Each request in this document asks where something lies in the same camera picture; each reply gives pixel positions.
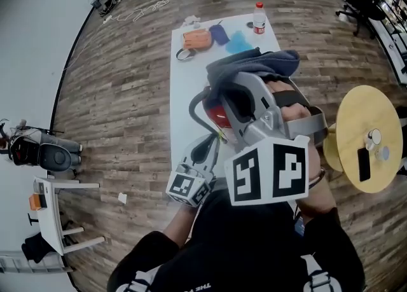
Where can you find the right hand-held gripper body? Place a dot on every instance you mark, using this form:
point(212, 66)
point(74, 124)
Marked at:
point(267, 170)

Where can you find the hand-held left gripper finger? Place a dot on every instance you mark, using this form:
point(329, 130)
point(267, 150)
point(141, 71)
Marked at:
point(189, 155)
point(213, 157)

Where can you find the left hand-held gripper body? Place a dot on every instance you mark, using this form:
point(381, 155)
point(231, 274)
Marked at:
point(187, 185)

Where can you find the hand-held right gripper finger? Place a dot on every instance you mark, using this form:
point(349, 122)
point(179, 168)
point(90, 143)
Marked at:
point(241, 131)
point(260, 90)

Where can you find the red fire extinguisher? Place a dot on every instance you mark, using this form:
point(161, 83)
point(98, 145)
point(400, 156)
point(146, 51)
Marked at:
point(217, 115)

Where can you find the dark grey cloth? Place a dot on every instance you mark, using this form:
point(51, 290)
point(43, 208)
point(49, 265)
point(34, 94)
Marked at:
point(254, 61)

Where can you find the person's left forearm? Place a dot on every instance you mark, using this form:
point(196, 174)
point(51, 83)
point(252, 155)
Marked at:
point(179, 224)

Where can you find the person's right forearm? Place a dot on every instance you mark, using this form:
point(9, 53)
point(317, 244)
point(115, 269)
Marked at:
point(318, 200)

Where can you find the person's right hand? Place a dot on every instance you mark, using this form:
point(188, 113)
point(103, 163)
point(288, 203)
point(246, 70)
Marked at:
point(294, 112)

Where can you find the light blue cloth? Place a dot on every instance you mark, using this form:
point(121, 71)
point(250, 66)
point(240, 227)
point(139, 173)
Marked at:
point(237, 44)

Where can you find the black device with screen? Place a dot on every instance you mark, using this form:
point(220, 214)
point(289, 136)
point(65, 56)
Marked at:
point(299, 225)

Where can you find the white paper scrap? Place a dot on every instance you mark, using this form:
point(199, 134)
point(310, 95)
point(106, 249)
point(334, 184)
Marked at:
point(122, 198)

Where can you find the dark blue pouch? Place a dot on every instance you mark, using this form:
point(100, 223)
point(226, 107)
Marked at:
point(219, 34)

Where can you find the clear plastic bottle red cap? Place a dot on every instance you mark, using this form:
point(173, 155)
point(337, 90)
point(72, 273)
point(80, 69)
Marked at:
point(259, 20)

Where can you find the person in black t-shirt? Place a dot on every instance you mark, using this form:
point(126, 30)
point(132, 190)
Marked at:
point(238, 246)

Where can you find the black smartphone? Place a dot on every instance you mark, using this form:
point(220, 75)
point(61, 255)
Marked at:
point(364, 165)

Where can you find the white crumpled tissue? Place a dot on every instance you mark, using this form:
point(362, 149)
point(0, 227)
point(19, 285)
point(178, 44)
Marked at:
point(190, 21)

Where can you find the round yellow table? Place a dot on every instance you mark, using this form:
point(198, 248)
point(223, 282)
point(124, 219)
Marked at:
point(362, 109)

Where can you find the white mug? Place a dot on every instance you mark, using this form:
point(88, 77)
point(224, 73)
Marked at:
point(373, 138)

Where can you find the small white cup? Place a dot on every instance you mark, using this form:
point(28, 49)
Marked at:
point(383, 154)

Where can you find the black metal railing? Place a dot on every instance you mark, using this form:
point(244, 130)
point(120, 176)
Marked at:
point(392, 65)

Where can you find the white side table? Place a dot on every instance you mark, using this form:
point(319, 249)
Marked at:
point(51, 217)

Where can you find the small black grey box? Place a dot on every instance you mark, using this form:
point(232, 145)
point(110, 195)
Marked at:
point(41, 188)

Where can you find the orange box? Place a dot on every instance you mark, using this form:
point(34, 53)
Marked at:
point(34, 202)

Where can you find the small black stand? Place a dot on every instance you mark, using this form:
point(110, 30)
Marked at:
point(32, 219)

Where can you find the white power strip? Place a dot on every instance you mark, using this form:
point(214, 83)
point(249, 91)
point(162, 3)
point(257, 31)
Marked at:
point(107, 19)

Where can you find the black bag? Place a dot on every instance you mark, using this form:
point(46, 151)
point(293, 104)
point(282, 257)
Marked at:
point(36, 247)

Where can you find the aluminium ladder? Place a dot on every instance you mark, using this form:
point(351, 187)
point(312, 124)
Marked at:
point(31, 263)

